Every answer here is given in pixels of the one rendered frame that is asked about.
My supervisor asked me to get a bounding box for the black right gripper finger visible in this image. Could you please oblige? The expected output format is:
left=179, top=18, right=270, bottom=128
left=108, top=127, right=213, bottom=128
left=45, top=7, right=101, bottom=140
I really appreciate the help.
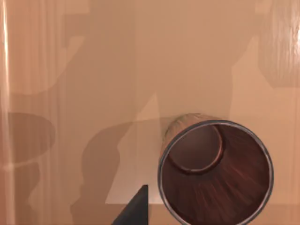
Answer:
left=112, top=184, right=149, bottom=225

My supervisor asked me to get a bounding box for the brown wooden cup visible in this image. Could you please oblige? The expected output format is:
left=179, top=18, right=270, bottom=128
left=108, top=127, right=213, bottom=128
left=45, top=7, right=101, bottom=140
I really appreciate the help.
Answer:
left=157, top=113, right=274, bottom=225

